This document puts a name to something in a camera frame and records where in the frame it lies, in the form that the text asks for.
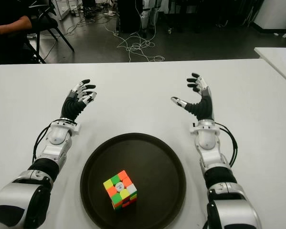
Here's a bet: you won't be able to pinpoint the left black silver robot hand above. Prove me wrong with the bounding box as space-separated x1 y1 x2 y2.
61 79 97 124

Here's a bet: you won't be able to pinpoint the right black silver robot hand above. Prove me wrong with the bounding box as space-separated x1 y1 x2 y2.
170 73 215 122

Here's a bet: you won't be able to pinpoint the multicoloured Rubik's cube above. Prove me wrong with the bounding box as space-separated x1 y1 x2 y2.
103 170 138 210

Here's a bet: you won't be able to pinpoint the dark brown round plate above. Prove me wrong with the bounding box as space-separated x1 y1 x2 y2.
80 132 187 229

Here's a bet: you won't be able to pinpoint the white side table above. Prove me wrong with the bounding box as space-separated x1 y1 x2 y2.
254 47 286 88

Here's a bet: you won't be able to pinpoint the black folding chair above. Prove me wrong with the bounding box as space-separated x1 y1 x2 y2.
25 0 75 64

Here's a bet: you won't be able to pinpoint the seated person in black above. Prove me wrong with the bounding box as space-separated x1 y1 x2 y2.
0 0 36 65

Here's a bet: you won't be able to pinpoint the white glass display case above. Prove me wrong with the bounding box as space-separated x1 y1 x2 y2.
51 0 71 21

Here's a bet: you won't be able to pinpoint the standing white humanoid robot legs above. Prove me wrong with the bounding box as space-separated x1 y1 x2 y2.
140 0 159 36

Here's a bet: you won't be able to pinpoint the black floor cabinet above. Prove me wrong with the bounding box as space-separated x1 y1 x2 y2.
117 0 143 33

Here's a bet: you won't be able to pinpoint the white cabinet with black base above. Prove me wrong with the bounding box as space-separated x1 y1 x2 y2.
252 0 286 31

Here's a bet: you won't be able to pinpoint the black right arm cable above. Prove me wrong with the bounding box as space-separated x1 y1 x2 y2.
215 123 238 167

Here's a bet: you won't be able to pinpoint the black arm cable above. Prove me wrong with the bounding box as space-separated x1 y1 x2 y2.
215 123 238 167
32 123 54 163

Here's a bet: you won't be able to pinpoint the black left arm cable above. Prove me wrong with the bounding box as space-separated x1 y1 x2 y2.
32 123 54 163

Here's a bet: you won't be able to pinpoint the white tangled floor cable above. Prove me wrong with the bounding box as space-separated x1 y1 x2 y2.
104 23 166 62

